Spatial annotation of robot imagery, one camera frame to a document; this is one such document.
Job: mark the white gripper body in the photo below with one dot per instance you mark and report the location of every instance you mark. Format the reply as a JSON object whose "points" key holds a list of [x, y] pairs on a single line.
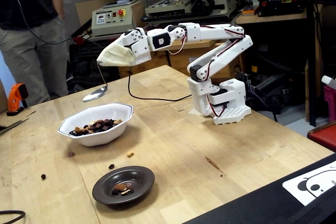
{"points": [[140, 48]]}

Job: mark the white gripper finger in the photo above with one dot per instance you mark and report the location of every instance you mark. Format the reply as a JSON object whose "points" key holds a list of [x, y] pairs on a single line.
{"points": [[135, 36]]}

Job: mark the bent metal spoon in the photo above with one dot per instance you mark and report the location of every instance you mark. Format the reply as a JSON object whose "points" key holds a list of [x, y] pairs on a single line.
{"points": [[95, 94]]}

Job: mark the scooped nuts and raisins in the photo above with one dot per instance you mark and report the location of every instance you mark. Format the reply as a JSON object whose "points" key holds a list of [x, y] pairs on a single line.
{"points": [[120, 187]]}

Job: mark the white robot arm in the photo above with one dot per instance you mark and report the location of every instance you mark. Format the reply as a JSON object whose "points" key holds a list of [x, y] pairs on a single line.
{"points": [[218, 32]]}

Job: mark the white octagonal bowl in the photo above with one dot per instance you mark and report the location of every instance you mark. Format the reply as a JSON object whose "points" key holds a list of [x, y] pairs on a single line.
{"points": [[99, 138]]}

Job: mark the brown plate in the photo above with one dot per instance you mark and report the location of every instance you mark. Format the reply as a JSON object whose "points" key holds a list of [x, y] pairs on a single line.
{"points": [[141, 179]]}

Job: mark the beige control box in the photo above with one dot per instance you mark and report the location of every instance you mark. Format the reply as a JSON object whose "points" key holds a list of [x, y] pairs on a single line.
{"points": [[113, 22]]}

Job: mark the beige masking tape wrap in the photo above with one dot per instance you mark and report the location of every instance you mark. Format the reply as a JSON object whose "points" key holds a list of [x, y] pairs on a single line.
{"points": [[115, 56]]}

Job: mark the beige tape scrap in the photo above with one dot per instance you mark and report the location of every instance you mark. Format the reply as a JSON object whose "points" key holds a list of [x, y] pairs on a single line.
{"points": [[194, 112]]}

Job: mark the nuts and dried fruit pile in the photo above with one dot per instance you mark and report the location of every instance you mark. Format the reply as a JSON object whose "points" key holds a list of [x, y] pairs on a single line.
{"points": [[97, 127]]}

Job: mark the cashew piece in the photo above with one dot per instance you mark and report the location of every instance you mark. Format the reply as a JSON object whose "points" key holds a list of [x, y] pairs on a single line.
{"points": [[130, 154]]}

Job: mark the dark raisin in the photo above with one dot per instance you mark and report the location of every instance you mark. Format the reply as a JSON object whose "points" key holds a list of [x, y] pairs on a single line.
{"points": [[111, 166], [43, 176]]}

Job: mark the purple dried fruit piece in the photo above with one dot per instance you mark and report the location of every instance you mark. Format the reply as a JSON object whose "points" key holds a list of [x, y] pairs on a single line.
{"points": [[71, 154]]}

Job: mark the wooden workbench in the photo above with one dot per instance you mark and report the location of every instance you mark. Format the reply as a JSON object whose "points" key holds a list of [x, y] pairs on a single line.
{"points": [[270, 19]]}

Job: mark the orange hand tool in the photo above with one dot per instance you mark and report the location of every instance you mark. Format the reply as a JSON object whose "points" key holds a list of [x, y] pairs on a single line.
{"points": [[15, 95]]}

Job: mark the cardboard pieces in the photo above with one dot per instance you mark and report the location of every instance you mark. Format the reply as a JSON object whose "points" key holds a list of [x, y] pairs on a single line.
{"points": [[10, 121]]}

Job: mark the white plastic object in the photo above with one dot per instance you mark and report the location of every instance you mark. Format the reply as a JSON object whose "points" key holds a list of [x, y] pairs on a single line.
{"points": [[329, 81]]}

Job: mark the pink bin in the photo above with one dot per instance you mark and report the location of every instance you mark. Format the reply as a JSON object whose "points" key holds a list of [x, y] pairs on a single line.
{"points": [[330, 103]]}

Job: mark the white panda sticker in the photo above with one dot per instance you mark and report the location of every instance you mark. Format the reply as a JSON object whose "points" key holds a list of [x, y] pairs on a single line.
{"points": [[288, 183]]}

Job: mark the large black case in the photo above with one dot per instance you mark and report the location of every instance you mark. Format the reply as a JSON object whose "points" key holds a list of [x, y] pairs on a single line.
{"points": [[262, 208]]}

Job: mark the red chair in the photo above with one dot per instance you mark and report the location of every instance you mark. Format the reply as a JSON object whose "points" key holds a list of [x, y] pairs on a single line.
{"points": [[324, 136]]}

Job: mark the black metal frame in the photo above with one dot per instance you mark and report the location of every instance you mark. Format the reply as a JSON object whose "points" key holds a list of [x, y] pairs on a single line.
{"points": [[311, 51]]}

